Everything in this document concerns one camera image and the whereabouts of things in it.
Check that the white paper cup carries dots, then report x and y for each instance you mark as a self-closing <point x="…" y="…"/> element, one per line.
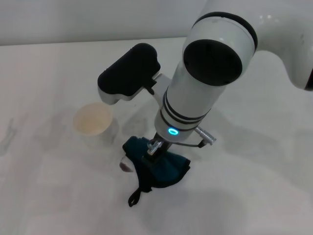
<point x="91" y="122"/>

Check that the black water stain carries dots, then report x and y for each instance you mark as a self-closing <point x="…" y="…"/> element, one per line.
<point x="125" y="166"/>

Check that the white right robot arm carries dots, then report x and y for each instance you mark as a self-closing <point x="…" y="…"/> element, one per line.
<point x="195" y="98"/>

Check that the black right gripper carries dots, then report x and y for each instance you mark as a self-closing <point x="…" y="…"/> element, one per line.
<point x="159" y="147"/>

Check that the black white wrist camera box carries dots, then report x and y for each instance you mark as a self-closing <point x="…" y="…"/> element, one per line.
<point x="127" y="71"/>

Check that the blue rag with black loop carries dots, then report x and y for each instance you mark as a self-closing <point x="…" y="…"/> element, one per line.
<point x="166" y="173"/>

